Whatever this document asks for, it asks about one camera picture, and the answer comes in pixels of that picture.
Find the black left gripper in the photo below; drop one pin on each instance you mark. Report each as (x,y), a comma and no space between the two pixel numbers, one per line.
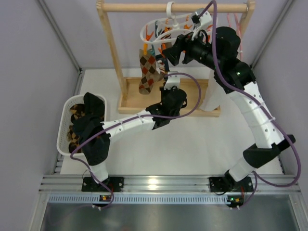
(167,91)

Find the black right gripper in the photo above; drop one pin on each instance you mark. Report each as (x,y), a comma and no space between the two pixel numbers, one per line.
(180,44)

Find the navy patterned sock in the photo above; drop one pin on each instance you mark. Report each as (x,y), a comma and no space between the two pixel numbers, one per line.
(162,63)

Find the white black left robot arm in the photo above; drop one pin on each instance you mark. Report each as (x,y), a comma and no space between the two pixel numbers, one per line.
(98,136)

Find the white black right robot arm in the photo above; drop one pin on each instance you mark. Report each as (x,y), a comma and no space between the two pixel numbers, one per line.
(239,83)

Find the white round clip hanger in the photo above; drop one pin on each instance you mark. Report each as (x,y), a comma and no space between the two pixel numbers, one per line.
(156,34)

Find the pink clothes hanger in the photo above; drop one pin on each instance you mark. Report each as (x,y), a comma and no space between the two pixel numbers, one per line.
(238,32)

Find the brown striped beige sock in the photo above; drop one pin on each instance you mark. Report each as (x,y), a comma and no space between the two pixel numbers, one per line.
(166,45)

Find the brown argyle hanging sock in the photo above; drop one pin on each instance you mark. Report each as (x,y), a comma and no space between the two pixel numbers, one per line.
(150,72)

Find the white hanging cloth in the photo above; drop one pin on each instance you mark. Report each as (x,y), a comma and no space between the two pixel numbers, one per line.
(214,96)

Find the wooden clothes rack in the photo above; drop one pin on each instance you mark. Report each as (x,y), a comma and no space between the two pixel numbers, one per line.
(131,101)

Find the tan black argyle sock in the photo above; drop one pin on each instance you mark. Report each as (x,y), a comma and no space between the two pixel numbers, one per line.
(78,111)

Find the yellow black argyle sock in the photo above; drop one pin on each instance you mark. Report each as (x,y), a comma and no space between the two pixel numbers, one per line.
(72,139)

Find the white perforated plastic basket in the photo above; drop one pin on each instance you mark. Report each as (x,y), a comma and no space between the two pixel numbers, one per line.
(62,142)

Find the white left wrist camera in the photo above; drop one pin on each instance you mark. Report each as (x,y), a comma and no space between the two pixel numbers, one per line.
(171,80)

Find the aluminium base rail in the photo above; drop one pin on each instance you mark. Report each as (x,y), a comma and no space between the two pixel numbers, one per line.
(185,190)

